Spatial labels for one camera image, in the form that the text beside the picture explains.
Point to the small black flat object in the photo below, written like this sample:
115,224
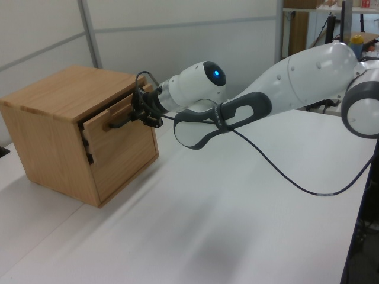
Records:
4,151

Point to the wooden two-drawer cabinet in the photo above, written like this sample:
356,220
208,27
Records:
59,88

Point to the blue bottle with yellow cap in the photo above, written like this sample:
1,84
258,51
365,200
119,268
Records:
356,45

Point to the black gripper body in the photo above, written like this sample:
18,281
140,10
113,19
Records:
151,103

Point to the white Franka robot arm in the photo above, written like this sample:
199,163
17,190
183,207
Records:
311,77

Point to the white shelf board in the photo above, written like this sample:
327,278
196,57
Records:
319,10

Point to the black stand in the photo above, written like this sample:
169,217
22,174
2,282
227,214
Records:
330,29

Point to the grey partition post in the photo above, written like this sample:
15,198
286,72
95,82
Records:
90,32
279,29

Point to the thin black upright pole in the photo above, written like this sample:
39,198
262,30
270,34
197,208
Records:
343,20

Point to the wooden box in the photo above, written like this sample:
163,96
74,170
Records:
302,3

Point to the red and white box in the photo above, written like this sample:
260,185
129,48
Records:
366,3

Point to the cardboard box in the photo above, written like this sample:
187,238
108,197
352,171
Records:
370,37

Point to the brown wooden panel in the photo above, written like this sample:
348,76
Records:
298,34

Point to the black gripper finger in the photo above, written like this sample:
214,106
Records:
136,106
154,122

